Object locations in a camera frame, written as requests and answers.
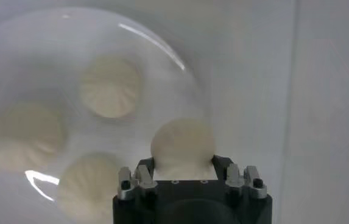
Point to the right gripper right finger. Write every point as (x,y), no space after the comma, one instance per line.
(233,176)

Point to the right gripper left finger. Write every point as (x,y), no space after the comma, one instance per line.
(145,178)

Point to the white steamed baozi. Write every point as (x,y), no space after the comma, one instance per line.
(22,135)
(183,146)
(89,185)
(110,86)

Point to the round white plate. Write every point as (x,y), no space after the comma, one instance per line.
(162,85)

